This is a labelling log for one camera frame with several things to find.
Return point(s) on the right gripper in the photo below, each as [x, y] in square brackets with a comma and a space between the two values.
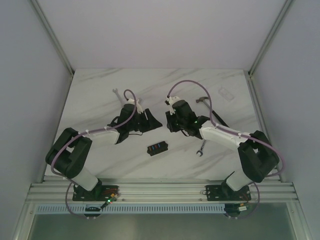
[170, 126]

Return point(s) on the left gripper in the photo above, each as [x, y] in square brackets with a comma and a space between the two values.
[144, 121]

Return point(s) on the black fuse box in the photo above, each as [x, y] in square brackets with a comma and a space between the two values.
[157, 148]

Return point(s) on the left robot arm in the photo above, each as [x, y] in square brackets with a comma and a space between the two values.
[68, 154]

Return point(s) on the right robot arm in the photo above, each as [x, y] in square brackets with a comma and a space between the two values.
[254, 150]

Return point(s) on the clear plastic fuse box cover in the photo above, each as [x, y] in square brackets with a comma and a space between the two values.
[226, 94]

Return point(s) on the silver combination wrench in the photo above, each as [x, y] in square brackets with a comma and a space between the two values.
[199, 153]

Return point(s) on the small silver wrench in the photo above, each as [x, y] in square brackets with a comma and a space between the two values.
[120, 98]

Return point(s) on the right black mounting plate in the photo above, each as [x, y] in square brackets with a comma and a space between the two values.
[223, 193]

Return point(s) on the black mounting plate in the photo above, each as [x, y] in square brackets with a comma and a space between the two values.
[100, 193]
[223, 193]

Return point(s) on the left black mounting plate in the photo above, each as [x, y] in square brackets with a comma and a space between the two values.
[100, 193]

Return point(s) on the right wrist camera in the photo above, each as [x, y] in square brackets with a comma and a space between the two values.
[170, 101]

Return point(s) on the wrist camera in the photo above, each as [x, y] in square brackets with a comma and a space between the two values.
[136, 103]
[170, 101]

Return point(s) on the black handled claw hammer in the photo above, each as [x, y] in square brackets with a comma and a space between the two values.
[203, 100]

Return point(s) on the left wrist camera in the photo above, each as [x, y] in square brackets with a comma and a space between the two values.
[136, 103]

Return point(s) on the slotted cable duct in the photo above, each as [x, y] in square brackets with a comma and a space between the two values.
[149, 208]

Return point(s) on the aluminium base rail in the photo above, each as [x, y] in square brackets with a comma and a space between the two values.
[161, 191]

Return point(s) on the left aluminium frame post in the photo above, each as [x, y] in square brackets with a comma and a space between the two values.
[39, 12]

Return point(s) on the aluminium frame post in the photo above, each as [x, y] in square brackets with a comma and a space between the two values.
[39, 12]
[271, 35]

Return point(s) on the right aluminium frame post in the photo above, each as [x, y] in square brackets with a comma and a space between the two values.
[271, 35]

